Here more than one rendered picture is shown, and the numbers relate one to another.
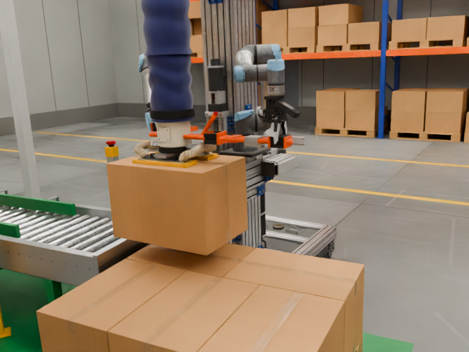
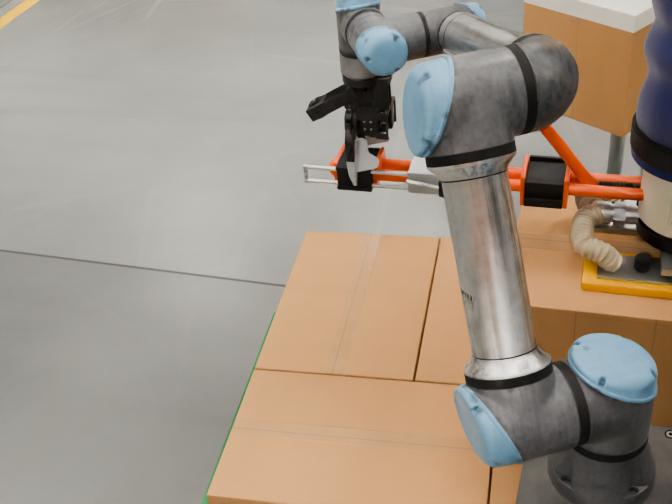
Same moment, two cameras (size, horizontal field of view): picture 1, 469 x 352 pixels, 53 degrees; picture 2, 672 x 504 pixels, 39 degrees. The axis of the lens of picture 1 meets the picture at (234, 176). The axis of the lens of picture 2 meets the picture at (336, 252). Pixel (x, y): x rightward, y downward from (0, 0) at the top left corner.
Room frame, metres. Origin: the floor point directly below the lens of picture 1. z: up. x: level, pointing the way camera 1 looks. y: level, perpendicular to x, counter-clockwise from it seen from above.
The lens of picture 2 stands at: (3.61, -0.62, 2.14)
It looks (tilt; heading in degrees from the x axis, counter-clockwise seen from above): 36 degrees down; 167
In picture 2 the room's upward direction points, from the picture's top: 6 degrees counter-clockwise
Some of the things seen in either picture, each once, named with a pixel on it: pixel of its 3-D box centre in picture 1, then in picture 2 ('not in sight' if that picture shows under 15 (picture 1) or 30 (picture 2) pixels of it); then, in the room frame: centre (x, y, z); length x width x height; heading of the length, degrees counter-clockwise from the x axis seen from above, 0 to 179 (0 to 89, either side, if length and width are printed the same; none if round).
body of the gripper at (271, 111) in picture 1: (275, 109); (368, 103); (2.11, -0.19, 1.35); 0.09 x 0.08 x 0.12; 59
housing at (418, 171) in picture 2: (254, 140); (429, 175); (2.16, -0.10, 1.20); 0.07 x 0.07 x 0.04; 59
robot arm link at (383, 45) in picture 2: (270, 72); (386, 41); (2.21, -0.18, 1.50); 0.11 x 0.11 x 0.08; 89
